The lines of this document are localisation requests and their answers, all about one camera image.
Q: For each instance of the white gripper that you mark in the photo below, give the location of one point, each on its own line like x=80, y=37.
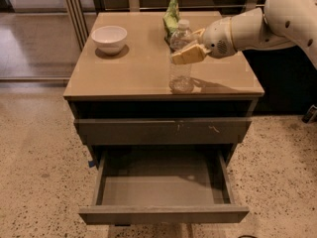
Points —
x=217, y=40

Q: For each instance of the clear plastic water bottle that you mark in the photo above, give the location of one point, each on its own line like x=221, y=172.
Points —
x=180, y=75

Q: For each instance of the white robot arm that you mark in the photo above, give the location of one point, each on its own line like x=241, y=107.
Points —
x=279, y=24

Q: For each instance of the grey drawer cabinet beige top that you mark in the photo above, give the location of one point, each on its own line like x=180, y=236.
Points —
x=135, y=85

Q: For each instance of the closed grey top drawer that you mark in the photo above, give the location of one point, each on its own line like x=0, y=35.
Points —
x=190, y=131

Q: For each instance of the open grey middle drawer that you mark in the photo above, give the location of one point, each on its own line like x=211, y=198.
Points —
x=162, y=186

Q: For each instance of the green chip bag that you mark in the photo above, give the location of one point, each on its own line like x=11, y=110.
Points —
x=170, y=19

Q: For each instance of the white ceramic bowl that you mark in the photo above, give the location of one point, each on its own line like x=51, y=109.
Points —
x=110, y=39

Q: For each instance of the dark object on floor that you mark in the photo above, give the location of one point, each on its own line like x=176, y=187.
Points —
x=310, y=115

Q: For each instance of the blue tape piece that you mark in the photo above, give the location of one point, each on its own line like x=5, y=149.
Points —
x=91, y=164

